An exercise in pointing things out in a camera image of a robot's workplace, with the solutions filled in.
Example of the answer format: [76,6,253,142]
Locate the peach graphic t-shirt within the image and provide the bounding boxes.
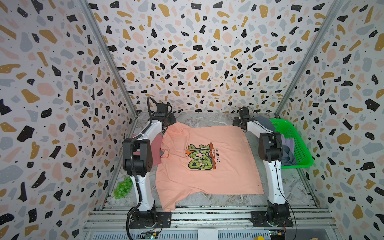
[156,123,264,212]

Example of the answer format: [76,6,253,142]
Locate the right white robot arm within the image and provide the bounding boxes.
[233,106,292,227]

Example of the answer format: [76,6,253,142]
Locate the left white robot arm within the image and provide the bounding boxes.
[122,98,176,228]

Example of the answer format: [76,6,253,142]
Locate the folded maroon t-shirt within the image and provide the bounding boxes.
[151,135,163,166]

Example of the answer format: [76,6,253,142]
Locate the lavender t-shirt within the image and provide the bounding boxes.
[281,134,295,151]

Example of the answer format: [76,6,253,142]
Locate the grey t-shirt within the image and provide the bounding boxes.
[255,116,297,167]

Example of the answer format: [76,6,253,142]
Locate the green plastic laundry basket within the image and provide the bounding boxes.
[270,119,314,169]

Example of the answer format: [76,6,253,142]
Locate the green plastic ball cluster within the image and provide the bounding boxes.
[113,177,133,200]

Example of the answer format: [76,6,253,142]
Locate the right circuit board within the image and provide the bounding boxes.
[269,230,286,240]

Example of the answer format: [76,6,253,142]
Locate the left green circuit board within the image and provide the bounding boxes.
[139,232,159,240]

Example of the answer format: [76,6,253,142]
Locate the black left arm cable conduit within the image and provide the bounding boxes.
[125,96,173,240]

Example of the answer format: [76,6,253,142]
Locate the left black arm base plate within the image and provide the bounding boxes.
[129,211,172,229]

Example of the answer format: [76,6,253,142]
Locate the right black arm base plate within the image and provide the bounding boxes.
[251,211,295,228]

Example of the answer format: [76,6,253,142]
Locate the left aluminium corner post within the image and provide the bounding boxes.
[77,0,138,119]

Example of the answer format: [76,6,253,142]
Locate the aluminium corner post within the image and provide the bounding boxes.
[77,0,138,119]
[274,0,344,118]

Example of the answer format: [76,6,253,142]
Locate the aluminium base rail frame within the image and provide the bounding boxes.
[83,206,342,240]

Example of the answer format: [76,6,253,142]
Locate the right aluminium corner post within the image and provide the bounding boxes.
[274,0,344,118]

